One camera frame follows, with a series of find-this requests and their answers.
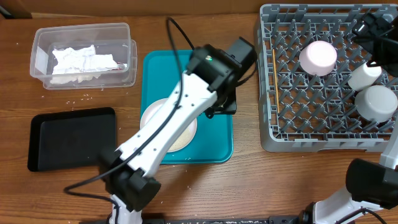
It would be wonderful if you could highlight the wooden chopstick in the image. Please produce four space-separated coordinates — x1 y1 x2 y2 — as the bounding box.
272 49 280 114

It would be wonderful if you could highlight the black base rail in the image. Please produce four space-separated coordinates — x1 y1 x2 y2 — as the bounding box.
142 215 299 224

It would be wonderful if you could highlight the small white plate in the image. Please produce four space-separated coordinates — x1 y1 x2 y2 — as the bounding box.
298 40 337 77

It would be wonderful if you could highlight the grey small bowl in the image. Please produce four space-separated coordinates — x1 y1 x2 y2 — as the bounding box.
354 85 397 123

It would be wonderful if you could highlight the white cup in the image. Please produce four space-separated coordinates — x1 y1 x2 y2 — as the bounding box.
348 63 382 91

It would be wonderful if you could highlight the clear plastic bin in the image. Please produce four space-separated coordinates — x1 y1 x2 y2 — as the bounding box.
30 23 137 90

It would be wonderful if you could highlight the black plastic tray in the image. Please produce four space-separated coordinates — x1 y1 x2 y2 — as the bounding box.
27 107 117 172

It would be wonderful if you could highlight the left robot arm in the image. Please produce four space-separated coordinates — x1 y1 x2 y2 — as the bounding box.
99 37 257 223

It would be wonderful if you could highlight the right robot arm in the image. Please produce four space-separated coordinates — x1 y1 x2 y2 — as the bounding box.
294 12 397 224

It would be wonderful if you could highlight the white napkin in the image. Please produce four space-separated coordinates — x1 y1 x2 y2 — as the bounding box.
50 45 98 85
88 54 119 72

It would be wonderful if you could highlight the large white plate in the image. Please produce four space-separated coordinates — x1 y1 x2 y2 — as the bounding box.
140 98 198 152

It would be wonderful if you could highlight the teal serving tray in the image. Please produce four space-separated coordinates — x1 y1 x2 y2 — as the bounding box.
141 50 233 164

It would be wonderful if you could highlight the grey dishwasher rack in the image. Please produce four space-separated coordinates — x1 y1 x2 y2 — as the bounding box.
254 4 397 152

